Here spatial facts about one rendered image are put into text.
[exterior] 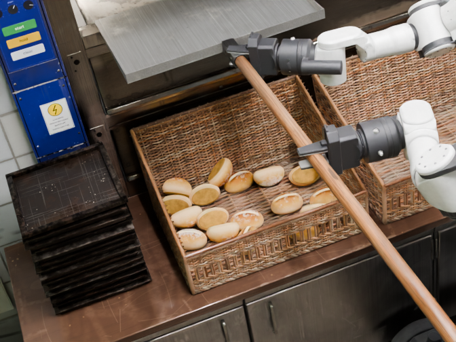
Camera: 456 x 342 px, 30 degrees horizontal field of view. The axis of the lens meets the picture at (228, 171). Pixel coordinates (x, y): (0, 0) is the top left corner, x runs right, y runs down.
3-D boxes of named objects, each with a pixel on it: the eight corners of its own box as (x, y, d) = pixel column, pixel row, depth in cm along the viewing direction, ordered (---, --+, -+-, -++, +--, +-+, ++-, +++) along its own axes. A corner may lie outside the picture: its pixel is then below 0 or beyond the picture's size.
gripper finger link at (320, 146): (296, 149, 180) (324, 142, 180) (300, 158, 177) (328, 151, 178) (295, 143, 179) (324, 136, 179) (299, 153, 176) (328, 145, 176)
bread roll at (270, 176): (283, 163, 263) (288, 179, 262) (281, 167, 269) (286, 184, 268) (252, 170, 262) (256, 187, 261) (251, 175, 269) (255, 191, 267)
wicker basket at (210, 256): (144, 195, 273) (125, 127, 255) (305, 139, 283) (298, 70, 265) (191, 298, 237) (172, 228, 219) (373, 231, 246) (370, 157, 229)
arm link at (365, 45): (313, 34, 205) (364, 21, 208) (315, 67, 210) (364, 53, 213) (323, 44, 200) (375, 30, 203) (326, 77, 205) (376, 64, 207)
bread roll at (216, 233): (238, 219, 246) (241, 238, 245) (238, 222, 253) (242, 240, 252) (204, 226, 246) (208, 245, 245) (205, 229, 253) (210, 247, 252)
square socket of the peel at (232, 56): (248, 64, 213) (246, 53, 210) (234, 68, 212) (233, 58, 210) (235, 47, 219) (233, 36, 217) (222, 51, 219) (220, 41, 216)
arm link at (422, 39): (359, 35, 213) (429, 17, 216) (373, 72, 211) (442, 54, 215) (372, 18, 202) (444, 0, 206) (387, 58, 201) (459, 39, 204)
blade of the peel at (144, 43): (325, 17, 224) (324, 9, 222) (127, 83, 214) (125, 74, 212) (272, -35, 251) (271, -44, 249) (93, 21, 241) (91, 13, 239)
